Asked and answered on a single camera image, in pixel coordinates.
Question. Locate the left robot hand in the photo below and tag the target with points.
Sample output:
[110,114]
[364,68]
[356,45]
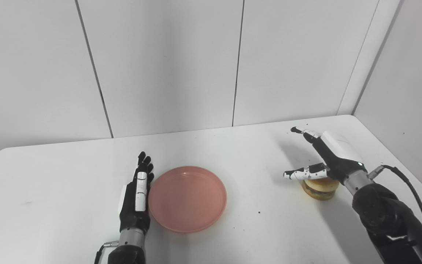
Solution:
[136,203]

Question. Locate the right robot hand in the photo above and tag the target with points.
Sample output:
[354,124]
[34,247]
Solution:
[330,161]

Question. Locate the toy hamburger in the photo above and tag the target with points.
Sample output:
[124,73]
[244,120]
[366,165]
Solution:
[320,189]

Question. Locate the pink round plate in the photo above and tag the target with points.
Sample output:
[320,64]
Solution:
[187,198]

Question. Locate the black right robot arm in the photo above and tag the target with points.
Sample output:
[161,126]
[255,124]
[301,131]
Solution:
[390,220]

